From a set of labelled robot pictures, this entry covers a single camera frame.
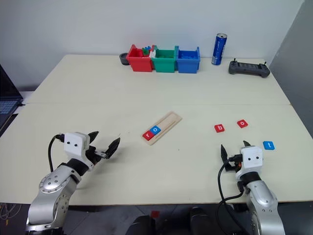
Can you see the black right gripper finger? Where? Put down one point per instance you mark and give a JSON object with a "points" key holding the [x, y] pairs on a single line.
{"points": [[246, 144], [224, 154]]}

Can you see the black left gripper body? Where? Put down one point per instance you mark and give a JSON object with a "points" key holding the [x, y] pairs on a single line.
{"points": [[93, 156]]}

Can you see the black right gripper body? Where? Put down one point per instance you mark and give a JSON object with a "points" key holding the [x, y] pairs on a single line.
{"points": [[233, 164]]}

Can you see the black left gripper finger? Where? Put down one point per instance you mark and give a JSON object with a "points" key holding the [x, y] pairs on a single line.
{"points": [[113, 147], [93, 136]]}

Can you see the red letter tile o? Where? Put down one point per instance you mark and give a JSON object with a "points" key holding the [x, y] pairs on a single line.
{"points": [[242, 123]]}

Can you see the blue letter tile t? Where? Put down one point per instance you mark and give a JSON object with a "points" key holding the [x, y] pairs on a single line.
{"points": [[269, 145]]}

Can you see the red letter tile b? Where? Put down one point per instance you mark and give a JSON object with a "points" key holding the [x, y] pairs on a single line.
{"points": [[219, 128]]}

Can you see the red letter tile r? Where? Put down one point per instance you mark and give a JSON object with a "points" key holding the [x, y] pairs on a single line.
{"points": [[147, 136]]}

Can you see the blue letter tile o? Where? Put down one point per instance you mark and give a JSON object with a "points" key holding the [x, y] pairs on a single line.
{"points": [[155, 130]]}

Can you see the wooden letter tray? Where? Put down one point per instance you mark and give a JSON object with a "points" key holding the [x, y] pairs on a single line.
{"points": [[168, 121]]}

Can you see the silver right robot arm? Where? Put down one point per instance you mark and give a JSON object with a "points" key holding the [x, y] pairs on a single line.
{"points": [[262, 200]]}

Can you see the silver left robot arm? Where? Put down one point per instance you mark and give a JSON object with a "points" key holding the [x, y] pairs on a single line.
{"points": [[55, 186]]}

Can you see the dark rounded shape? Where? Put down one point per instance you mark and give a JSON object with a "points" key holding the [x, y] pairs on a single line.
{"points": [[200, 220], [141, 225]]}

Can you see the dark grey remote controller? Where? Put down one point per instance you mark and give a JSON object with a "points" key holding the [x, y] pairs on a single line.
{"points": [[249, 68]]}

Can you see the black round dish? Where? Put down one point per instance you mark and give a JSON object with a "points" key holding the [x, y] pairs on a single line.
{"points": [[123, 58]]}

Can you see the red plastic bin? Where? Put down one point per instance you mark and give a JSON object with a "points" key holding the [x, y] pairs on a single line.
{"points": [[139, 64]]}

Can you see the flat black slab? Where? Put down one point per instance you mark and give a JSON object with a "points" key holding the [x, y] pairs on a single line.
{"points": [[8, 124]]}

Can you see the open laptop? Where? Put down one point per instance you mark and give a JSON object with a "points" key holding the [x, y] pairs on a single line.
{"points": [[7, 98]]}

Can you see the blue plastic bin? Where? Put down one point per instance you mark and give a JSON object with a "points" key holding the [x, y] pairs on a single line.
{"points": [[187, 66]]}

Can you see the green plastic bin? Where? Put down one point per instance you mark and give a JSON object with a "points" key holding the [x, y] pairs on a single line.
{"points": [[165, 64]]}

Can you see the blue drink can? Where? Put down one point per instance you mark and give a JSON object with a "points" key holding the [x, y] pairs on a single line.
{"points": [[218, 50]]}

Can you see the green toy brick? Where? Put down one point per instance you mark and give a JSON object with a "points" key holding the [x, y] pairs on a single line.
{"points": [[145, 52]]}

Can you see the white toy brick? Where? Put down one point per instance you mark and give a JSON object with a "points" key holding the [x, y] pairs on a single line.
{"points": [[152, 54]]}

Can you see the blue toy brick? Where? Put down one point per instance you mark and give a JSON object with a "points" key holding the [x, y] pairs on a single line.
{"points": [[147, 47]]}

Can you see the blue toy bricks pile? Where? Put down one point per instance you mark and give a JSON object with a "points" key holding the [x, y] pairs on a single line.
{"points": [[188, 55]]}

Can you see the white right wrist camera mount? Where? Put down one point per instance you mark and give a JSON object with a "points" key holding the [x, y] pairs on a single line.
{"points": [[252, 159]]}

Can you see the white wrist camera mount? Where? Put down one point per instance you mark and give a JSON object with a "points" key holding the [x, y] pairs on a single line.
{"points": [[73, 144], [252, 159]]}

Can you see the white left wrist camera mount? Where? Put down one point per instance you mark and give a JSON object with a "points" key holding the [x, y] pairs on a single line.
{"points": [[73, 144]]}

